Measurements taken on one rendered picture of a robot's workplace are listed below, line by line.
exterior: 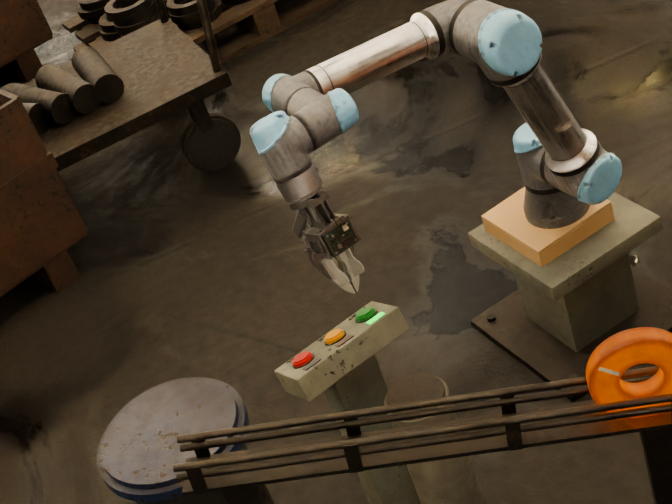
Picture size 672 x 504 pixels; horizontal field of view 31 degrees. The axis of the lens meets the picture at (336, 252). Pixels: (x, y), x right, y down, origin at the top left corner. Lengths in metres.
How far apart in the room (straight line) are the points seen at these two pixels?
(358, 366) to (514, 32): 0.69
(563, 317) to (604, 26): 1.60
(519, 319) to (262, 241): 0.96
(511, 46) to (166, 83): 1.93
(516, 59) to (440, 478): 0.79
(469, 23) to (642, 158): 1.31
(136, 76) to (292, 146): 2.08
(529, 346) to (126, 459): 1.05
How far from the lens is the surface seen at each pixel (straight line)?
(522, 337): 3.00
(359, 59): 2.31
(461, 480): 2.29
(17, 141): 3.64
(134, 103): 3.99
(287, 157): 2.11
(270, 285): 3.47
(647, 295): 3.04
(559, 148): 2.51
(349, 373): 2.25
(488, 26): 2.30
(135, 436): 2.51
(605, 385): 1.84
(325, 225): 2.14
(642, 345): 1.80
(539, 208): 2.75
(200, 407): 2.49
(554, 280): 2.70
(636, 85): 3.88
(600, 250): 2.75
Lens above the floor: 2.00
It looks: 35 degrees down
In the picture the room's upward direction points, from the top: 20 degrees counter-clockwise
